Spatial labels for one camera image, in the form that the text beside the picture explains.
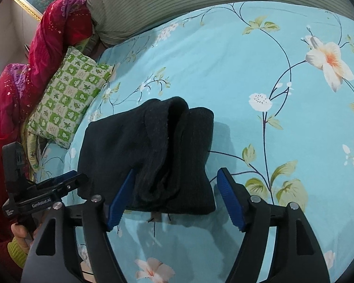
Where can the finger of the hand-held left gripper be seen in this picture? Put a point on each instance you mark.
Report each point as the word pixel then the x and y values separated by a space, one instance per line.
pixel 73 182
pixel 65 177

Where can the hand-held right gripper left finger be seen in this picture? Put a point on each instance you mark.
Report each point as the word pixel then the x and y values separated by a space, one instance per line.
pixel 121 203

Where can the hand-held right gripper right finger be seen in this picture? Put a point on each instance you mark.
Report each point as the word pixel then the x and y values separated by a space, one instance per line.
pixel 230 203

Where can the dark pants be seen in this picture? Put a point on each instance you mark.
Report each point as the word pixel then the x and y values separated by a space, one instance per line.
pixel 165 159

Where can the person's left forearm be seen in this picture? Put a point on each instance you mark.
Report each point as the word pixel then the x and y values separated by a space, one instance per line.
pixel 16 252

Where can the person's left hand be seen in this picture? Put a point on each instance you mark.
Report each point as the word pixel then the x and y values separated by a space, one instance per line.
pixel 20 235

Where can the yellow-green patterned cloth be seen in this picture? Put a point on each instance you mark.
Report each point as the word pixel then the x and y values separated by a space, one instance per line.
pixel 32 153

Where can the green checkered pillow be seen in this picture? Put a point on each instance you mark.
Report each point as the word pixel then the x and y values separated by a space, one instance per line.
pixel 67 94

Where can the light blue floral bed sheet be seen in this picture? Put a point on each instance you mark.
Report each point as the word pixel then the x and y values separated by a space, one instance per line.
pixel 224 79

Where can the red patterned cloth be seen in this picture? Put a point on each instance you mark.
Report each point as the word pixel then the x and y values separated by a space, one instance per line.
pixel 56 29

